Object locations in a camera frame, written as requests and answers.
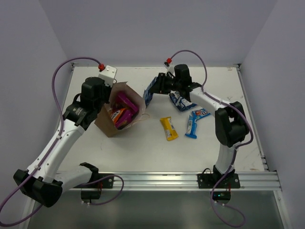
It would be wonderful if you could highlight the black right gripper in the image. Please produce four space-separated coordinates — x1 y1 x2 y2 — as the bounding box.
148 72 181 94

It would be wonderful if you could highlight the dark blue snack packet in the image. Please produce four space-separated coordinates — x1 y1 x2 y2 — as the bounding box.
142 77 157 107

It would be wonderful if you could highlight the brown paper bag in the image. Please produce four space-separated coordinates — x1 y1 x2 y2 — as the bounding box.
95 82 148 137

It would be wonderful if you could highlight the blue white snack bag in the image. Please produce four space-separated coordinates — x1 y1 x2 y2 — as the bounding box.
169 91 196 112

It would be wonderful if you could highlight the blue candy packet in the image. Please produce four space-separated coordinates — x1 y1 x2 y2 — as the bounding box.
192 108 210 120

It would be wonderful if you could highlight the yellow snack packet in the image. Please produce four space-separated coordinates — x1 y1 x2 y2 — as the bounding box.
160 116 178 141

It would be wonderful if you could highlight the light blue snack bar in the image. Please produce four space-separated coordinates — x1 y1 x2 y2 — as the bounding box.
185 115 197 139

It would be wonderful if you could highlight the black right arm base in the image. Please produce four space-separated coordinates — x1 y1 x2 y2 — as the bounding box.
197 168 241 204

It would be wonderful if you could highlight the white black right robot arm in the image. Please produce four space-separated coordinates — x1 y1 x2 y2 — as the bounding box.
148 62 250 187

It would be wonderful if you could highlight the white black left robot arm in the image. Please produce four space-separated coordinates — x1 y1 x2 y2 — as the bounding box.
13 77 113 208

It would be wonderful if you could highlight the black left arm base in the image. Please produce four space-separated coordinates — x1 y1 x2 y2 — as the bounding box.
75 177 114 203

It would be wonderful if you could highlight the orange snack packet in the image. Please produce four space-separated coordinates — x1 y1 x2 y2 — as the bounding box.
110 108 126 123

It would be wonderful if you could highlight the magenta snack wrapper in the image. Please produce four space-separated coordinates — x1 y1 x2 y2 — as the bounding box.
116 91 139 115

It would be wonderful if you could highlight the small magenta snack packet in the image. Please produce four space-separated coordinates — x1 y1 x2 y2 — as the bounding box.
115 110 132 130

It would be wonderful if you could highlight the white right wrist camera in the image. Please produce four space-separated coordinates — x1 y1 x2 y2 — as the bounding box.
164 61 174 74

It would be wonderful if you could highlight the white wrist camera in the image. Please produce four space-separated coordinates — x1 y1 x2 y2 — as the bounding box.
98 64 117 87
164 61 174 74

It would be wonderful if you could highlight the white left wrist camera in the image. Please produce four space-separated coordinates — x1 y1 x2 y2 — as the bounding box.
98 64 117 87

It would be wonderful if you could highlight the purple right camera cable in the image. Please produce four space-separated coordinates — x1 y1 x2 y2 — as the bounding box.
165 50 253 227

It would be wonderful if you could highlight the purple camera cable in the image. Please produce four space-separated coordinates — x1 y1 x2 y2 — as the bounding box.
0 56 105 227
165 50 253 227

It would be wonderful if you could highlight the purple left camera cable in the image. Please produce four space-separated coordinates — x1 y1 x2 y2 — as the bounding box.
0 56 105 227

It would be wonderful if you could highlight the aluminium mounting rail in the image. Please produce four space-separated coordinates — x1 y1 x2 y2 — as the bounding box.
69 170 283 191

